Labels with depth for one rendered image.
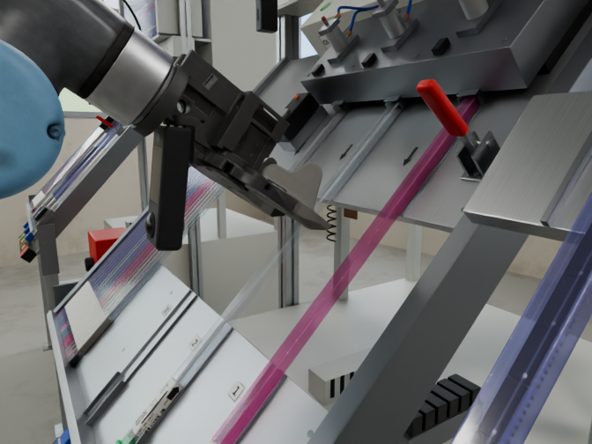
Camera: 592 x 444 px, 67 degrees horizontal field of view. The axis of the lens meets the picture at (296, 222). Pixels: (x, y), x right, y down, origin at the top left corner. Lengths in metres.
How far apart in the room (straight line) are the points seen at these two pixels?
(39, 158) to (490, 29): 0.41
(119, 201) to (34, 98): 4.16
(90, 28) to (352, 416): 0.34
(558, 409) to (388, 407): 0.55
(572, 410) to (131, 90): 0.79
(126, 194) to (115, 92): 4.02
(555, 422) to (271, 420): 0.55
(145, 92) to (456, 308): 0.30
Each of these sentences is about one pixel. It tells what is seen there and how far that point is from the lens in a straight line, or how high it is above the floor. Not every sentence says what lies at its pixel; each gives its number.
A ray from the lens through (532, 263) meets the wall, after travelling 3.69.
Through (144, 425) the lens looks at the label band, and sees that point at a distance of 0.51.
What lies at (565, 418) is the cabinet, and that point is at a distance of 0.86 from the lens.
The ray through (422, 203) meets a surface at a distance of 0.43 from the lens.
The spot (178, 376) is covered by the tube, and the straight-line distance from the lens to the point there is 0.50.
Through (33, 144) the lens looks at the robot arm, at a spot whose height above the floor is 1.05.
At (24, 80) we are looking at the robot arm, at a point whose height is 1.08.
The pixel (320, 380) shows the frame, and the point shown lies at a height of 0.66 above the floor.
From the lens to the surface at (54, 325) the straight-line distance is 0.87.
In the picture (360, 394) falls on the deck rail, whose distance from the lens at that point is 0.34.
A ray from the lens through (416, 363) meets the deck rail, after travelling 0.36.
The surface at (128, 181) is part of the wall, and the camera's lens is 4.41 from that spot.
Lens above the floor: 1.06
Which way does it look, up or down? 12 degrees down
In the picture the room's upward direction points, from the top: straight up
